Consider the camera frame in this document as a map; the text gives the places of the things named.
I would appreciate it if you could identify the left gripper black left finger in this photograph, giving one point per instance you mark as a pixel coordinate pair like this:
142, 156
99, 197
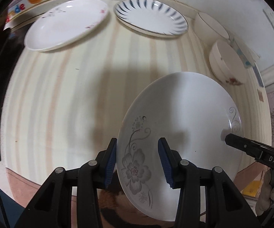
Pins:
51, 205

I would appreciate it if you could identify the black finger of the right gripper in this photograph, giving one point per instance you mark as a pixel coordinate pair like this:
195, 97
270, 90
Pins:
261, 153

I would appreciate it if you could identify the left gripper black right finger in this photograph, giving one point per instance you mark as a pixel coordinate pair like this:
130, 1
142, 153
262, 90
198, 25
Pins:
208, 198

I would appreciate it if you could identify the white plate grey flower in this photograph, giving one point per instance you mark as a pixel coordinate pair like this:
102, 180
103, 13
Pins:
194, 114

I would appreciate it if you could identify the white bowl red flower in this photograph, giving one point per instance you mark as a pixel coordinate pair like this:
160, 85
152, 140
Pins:
226, 64

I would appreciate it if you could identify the plain white bowl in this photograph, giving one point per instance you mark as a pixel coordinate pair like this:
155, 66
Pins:
208, 29

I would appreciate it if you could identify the white gloved hand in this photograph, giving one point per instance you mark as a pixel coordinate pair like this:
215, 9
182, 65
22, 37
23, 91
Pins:
266, 195

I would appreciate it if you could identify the striped table mat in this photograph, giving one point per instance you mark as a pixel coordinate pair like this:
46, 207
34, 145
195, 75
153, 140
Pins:
62, 107

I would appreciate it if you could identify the white plate pink floral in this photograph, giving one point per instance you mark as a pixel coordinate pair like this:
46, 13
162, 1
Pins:
65, 24

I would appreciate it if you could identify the white plate blue stripes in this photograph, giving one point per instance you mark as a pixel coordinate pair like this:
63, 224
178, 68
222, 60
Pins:
151, 17

